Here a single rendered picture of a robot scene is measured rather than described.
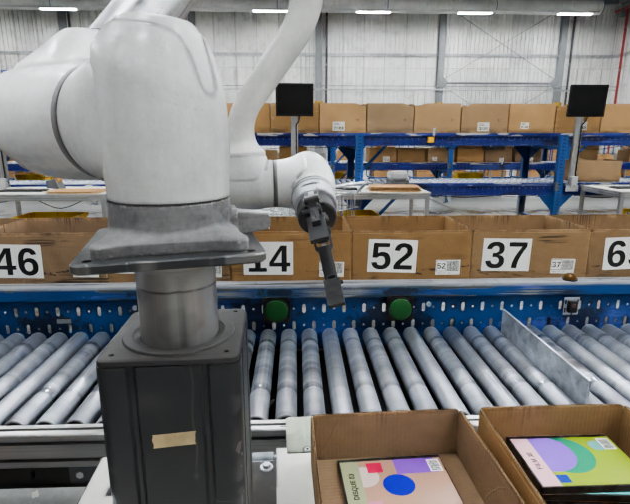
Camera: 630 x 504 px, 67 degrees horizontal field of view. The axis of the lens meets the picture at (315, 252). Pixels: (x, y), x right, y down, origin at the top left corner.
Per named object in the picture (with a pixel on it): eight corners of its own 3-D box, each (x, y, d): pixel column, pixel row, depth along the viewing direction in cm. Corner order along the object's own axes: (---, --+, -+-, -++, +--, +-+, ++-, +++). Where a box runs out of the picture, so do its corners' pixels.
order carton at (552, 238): (468, 280, 158) (472, 230, 154) (442, 258, 186) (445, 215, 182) (585, 279, 159) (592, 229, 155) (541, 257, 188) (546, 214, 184)
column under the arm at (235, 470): (277, 595, 64) (272, 368, 56) (74, 610, 62) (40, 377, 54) (276, 465, 89) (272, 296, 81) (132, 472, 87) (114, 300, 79)
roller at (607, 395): (623, 431, 107) (626, 411, 106) (518, 336, 158) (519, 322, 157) (644, 430, 108) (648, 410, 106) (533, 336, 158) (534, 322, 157)
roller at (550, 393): (566, 432, 107) (569, 412, 106) (479, 337, 157) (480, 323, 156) (588, 432, 107) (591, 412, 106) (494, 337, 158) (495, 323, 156)
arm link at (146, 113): (171, 210, 52) (154, -12, 47) (63, 199, 61) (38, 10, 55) (256, 193, 66) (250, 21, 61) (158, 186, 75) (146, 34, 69)
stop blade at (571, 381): (583, 416, 109) (588, 380, 107) (500, 335, 154) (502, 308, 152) (586, 416, 110) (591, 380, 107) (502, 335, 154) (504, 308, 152)
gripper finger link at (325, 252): (308, 230, 89) (309, 232, 91) (322, 287, 87) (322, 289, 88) (329, 224, 89) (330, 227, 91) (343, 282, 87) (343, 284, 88)
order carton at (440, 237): (350, 282, 156) (351, 230, 152) (342, 259, 185) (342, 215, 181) (469, 280, 158) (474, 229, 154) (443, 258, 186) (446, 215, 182)
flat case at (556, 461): (656, 492, 77) (658, 483, 77) (541, 495, 77) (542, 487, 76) (603, 440, 91) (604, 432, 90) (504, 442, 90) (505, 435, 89)
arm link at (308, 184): (286, 181, 97) (287, 195, 92) (330, 171, 96) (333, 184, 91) (296, 219, 102) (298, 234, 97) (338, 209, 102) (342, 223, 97)
